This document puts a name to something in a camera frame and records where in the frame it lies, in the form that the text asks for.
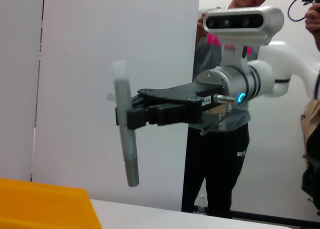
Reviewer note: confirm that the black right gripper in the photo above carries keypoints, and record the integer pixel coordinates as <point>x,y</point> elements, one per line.
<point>180,94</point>

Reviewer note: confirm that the silver glitter pen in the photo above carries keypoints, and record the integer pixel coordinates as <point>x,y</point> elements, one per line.
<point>127,144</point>

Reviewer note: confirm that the bystander in grey shirt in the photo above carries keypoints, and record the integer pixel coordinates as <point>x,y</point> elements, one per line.
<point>220,159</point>

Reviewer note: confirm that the yellow plastic bin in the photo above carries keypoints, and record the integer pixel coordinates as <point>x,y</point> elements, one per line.
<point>45,206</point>

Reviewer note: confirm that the bystander with beige bag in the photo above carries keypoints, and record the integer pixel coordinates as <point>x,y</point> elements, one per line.
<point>312,129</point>

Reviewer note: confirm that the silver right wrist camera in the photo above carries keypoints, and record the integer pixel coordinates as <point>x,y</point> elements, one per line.
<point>237,21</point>

